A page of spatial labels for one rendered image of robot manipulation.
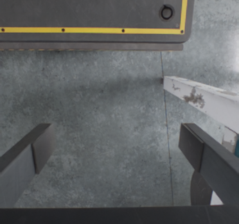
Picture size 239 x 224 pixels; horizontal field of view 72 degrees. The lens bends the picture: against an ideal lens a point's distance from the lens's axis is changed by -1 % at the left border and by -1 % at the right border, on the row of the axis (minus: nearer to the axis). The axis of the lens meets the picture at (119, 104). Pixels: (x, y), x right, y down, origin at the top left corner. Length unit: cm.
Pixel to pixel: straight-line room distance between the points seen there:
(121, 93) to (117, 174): 47
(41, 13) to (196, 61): 68
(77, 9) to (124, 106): 50
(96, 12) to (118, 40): 9
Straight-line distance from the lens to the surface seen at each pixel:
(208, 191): 92
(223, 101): 38
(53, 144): 17
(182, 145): 17
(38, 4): 54
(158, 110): 87
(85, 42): 49
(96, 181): 106
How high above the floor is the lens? 80
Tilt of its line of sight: 75 degrees down
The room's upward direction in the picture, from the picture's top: 174 degrees clockwise
